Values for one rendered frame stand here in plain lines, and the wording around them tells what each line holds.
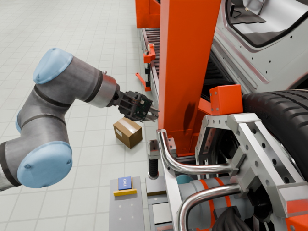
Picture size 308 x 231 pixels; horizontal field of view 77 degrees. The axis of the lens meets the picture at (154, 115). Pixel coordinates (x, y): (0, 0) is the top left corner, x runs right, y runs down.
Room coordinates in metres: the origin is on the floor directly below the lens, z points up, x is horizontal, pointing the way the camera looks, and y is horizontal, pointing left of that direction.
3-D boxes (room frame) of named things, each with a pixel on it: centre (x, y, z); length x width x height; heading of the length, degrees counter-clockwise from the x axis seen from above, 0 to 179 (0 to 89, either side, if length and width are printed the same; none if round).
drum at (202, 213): (0.25, -0.18, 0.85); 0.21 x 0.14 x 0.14; 98
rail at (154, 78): (1.97, 0.02, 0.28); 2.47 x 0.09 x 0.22; 8
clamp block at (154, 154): (0.40, -0.03, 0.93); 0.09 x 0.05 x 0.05; 98
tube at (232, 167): (0.34, -0.12, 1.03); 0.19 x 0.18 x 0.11; 98
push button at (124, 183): (0.49, 0.16, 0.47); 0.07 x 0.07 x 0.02; 8
